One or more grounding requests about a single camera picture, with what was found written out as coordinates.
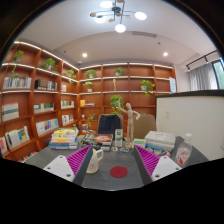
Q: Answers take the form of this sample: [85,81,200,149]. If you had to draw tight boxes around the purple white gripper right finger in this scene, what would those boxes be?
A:
[134,145,181,182]

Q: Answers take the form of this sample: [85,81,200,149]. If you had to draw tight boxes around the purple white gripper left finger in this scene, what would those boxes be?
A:
[44,145,92,182]

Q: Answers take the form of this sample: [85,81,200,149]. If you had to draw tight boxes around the clear plastic water bottle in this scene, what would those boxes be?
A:
[175,133,192,167]

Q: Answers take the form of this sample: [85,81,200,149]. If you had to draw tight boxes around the white ceramic pitcher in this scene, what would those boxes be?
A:
[87,149,104,174]

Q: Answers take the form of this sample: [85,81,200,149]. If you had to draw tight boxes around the small green white box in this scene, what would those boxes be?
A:
[132,138,146,148]

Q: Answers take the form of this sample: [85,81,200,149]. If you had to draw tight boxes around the colourful book stack left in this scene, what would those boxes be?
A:
[49,129,78,150]

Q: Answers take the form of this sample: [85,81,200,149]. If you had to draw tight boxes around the red round coaster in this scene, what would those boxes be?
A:
[110,166,128,178]

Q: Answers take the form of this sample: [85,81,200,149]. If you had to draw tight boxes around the dark book stack centre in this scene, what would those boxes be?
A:
[81,134,113,151]

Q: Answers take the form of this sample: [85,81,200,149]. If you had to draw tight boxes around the tan office chair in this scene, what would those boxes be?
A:
[134,114,157,139]

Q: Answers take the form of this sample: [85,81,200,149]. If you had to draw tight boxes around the green white carton box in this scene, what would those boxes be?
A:
[115,129,123,147]

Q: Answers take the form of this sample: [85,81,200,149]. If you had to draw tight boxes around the dark blue office chair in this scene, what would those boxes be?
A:
[97,114,122,134]

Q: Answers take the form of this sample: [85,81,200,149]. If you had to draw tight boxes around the wooden artist mannequin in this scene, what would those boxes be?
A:
[118,103,140,149]

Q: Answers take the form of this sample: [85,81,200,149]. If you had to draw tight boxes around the white partition cabinet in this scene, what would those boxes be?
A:
[156,90,224,160]

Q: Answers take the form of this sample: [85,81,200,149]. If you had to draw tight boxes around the hanging green plant centre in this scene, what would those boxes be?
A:
[110,95,124,114]

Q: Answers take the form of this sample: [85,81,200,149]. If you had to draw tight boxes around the potted plant right shelf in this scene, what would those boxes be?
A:
[141,80,155,97]

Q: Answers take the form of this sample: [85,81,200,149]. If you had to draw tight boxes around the grey window curtain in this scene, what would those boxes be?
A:
[189,63,218,91]

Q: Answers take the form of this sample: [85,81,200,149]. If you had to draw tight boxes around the ceiling chandelier lamp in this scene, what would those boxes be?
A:
[90,0,147,33]

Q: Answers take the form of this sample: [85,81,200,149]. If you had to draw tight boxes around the wooden wall bookshelf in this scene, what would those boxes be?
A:
[0,41,175,161]

